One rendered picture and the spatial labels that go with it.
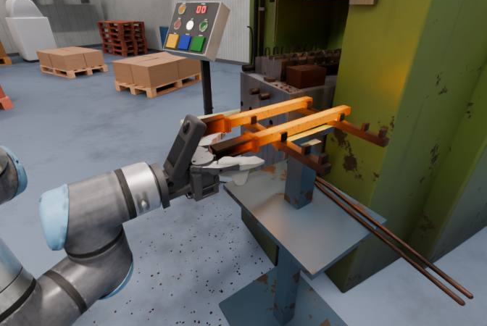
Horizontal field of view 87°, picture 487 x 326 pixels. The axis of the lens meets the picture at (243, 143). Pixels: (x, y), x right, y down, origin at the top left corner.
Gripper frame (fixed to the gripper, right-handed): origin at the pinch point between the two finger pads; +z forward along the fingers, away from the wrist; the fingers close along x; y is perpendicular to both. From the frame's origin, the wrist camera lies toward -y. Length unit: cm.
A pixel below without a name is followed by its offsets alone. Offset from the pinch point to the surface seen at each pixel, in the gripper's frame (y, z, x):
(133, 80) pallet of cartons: 72, 59, -363
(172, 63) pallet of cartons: 51, 115, -347
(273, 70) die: -3, 43, -39
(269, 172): 26.3, 23.5, -16.7
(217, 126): 0.2, 0.0, -11.6
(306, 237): 26.3, 11.9, 11.4
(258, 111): -0.9, 12.9, -11.2
